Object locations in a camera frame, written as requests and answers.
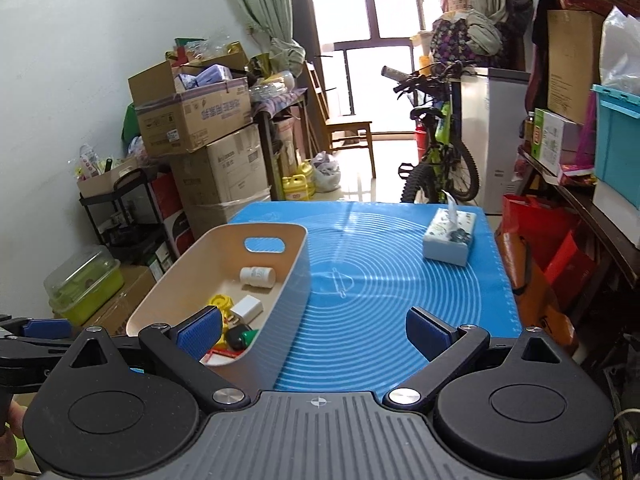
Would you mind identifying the translucent plastic bag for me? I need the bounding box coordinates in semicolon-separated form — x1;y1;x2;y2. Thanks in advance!
600;6;640;96

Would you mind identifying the black utility cart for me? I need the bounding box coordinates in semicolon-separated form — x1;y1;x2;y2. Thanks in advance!
79;165;176;281

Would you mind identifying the white tape roll red core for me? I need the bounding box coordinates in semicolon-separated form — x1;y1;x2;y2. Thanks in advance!
202;345;241;363

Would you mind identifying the green container with clear lid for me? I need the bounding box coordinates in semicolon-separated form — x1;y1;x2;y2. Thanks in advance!
44;245;125;326

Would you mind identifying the pale green curtain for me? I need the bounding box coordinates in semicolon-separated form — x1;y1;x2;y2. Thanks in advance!
222;0;307;78

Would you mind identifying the tall brown cardboard box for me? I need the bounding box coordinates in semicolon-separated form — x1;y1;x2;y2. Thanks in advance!
546;9;608;126

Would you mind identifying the blue silicone mat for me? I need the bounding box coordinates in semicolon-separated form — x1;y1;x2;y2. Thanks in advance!
227;201;523;393

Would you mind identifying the white plastic bag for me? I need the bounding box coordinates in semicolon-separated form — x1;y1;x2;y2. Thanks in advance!
311;151;342;192

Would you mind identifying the teal plastic crate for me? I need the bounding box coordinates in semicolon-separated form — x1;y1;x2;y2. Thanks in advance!
590;84;640;196

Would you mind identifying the red paper bag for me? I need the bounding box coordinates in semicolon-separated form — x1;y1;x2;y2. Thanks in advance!
500;194;596;306

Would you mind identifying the purple patterned bag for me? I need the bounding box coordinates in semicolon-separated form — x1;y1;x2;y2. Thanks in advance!
431;12;511;68

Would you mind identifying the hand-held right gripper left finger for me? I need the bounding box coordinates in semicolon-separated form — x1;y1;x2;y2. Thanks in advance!
65;305;251;407

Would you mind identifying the wooden chair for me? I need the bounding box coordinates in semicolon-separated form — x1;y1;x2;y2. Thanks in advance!
305;62;377;178

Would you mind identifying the brown printed cardboard box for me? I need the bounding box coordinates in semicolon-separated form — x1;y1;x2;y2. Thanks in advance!
82;264;158;336

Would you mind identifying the white pill bottle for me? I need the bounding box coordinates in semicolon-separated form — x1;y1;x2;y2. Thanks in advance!
240;266;277;290

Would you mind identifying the yellow plastic jug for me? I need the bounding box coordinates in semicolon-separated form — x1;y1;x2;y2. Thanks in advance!
282;175;307;203
297;160;316;198

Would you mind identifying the white charger plug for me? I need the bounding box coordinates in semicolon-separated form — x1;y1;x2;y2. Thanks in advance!
229;296;263;322

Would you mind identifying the green and white carton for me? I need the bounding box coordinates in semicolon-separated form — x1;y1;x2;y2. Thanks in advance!
532;107;583;166

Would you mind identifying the beige open box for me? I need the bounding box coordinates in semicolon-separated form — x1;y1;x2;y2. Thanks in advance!
76;156;141;198

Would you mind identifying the large taped cardboard box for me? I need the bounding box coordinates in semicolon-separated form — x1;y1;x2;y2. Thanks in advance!
170;125;273;238

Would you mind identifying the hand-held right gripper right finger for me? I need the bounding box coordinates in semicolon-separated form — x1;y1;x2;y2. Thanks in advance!
382;306;576;407

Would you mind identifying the person's left hand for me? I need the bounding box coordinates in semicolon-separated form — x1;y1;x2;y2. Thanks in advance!
0;400;28;461

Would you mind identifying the patterned tissue pack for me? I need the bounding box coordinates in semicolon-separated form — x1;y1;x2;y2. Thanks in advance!
422;191;477;267

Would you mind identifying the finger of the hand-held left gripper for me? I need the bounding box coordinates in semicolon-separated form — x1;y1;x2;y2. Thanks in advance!
0;316;72;342

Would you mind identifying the green and black small object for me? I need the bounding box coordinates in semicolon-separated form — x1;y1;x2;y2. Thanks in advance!
225;325;258;351

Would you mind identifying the open cardboard box blue print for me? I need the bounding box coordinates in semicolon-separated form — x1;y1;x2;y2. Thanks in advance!
128;60;253;158

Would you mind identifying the grey bundled cloth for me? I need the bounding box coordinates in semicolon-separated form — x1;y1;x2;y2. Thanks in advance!
465;10;503;56

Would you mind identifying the red and white appliance box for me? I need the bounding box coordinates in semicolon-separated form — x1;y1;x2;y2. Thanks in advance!
150;172;196;258

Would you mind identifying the table with patterned cloth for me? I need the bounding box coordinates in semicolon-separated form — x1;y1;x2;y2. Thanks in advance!
250;87;311;201

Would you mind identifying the dark wooden shelf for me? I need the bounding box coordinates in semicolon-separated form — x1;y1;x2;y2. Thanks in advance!
517;145;640;311

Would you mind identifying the orange paper bag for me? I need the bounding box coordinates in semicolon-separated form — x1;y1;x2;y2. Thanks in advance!
495;232;576;356

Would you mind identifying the beige plastic storage bin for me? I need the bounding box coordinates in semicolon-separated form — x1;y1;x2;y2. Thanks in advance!
125;222;312;391

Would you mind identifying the green and black bicycle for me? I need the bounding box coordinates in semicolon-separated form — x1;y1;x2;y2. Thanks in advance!
381;60;481;206

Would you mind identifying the yellow tape roll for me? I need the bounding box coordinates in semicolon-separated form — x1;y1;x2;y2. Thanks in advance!
207;294;236;331

